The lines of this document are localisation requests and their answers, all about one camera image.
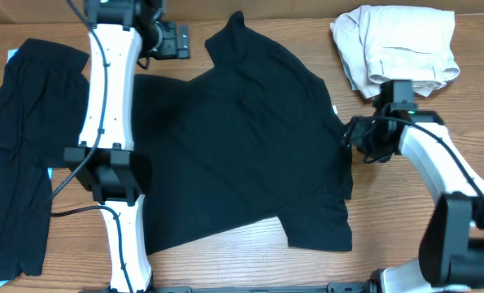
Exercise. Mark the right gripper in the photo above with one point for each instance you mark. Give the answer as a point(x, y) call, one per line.
point(354, 137)

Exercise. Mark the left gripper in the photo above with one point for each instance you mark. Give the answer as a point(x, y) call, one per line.
point(171, 50)

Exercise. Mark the black t-shirt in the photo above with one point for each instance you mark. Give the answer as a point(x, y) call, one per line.
point(254, 137)

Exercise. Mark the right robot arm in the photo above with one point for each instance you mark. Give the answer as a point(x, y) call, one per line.
point(451, 253)

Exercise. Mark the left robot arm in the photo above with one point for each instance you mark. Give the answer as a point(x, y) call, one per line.
point(123, 35)

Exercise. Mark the light blue folded garment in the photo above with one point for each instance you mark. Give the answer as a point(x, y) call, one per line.
point(347, 73)

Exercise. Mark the folded beige shorts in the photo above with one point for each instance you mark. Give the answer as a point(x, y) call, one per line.
point(383, 43)

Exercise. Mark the black garment pile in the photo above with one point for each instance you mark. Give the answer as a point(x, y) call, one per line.
point(43, 101)

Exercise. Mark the light blue cloth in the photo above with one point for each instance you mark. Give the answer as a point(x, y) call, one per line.
point(10, 54)

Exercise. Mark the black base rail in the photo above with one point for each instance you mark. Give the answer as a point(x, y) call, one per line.
point(333, 287)

